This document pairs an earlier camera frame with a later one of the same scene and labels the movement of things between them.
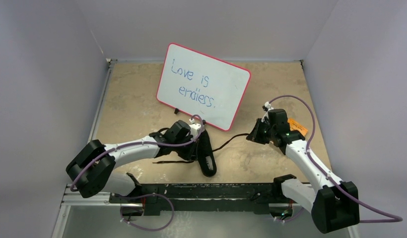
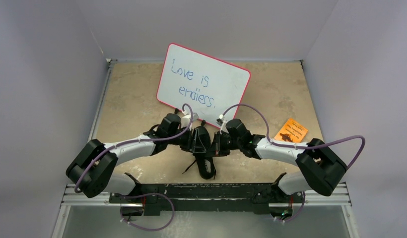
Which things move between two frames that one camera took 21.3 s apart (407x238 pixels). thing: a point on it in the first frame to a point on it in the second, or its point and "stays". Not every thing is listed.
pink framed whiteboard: x=196 y=84 stays
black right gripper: x=257 y=132 to x=217 y=144
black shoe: x=206 y=155 stays
